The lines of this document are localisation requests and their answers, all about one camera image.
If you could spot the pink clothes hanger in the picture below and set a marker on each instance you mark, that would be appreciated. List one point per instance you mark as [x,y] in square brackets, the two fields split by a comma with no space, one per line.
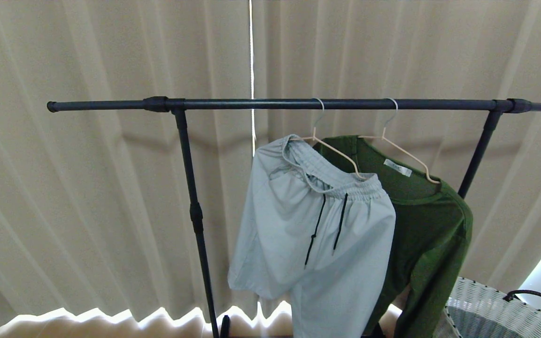
[409,155]
[336,152]

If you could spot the pale grey shorts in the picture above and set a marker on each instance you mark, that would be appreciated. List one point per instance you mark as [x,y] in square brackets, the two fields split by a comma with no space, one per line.
[308,244]

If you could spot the green printed shirt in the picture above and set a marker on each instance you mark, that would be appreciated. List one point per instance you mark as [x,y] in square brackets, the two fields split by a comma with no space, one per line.
[430,234]

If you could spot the black clothes rack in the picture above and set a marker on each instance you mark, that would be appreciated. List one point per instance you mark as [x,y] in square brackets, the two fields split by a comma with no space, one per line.
[233,103]

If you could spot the white laundry basket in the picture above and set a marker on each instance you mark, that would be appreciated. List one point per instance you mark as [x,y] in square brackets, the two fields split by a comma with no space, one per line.
[482,300]

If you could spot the beige curtain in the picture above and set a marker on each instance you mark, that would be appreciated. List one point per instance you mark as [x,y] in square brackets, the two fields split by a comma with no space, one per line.
[87,188]

